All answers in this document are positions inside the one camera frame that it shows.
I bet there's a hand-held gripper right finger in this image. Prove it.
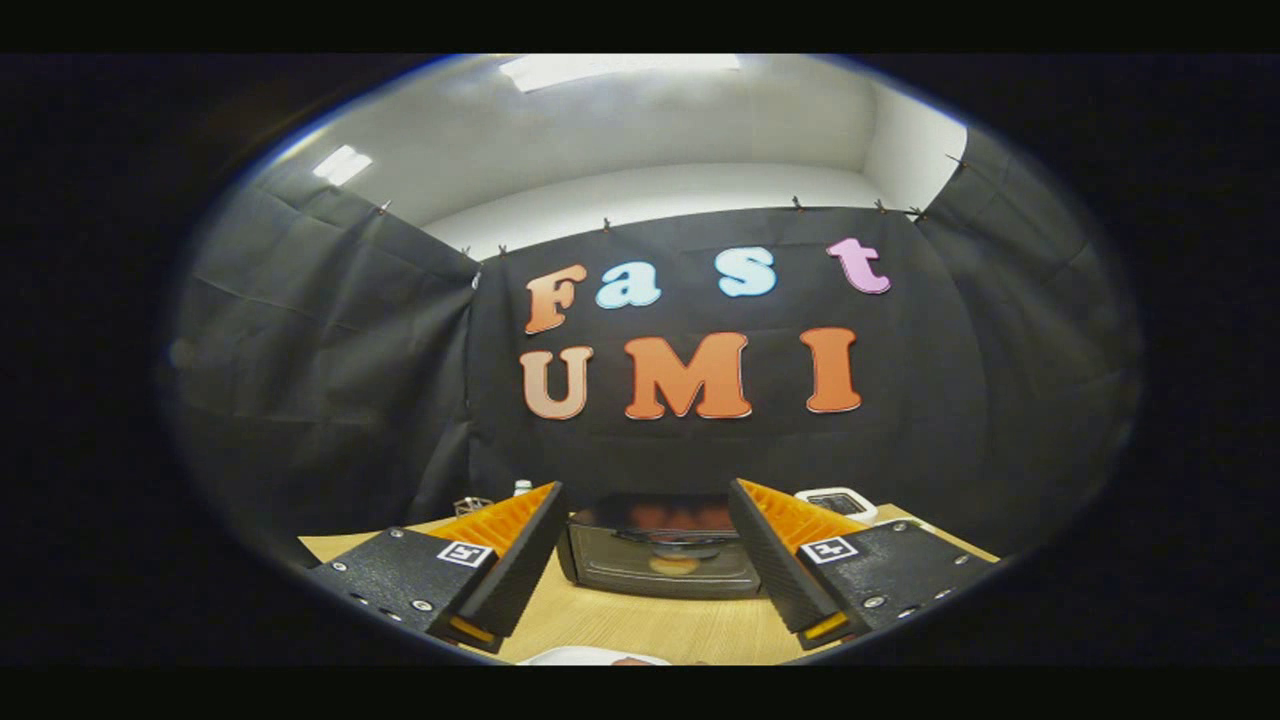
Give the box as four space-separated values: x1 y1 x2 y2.
728 478 1001 651

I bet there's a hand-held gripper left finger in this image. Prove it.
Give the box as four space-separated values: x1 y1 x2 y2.
305 481 567 653

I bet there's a black toaster oven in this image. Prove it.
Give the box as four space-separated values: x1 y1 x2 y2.
556 493 766 601

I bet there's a white bread toaster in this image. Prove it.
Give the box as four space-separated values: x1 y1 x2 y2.
795 486 879 526

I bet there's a white square plate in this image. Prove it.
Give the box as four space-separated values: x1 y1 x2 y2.
515 646 671 667

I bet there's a black backdrop cloth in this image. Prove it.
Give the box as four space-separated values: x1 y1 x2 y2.
160 125 1146 561

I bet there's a small ceiling light panel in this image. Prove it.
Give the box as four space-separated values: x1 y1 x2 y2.
312 145 374 187

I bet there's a large ceiling light panel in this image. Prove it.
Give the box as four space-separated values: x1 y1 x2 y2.
498 54 743 94

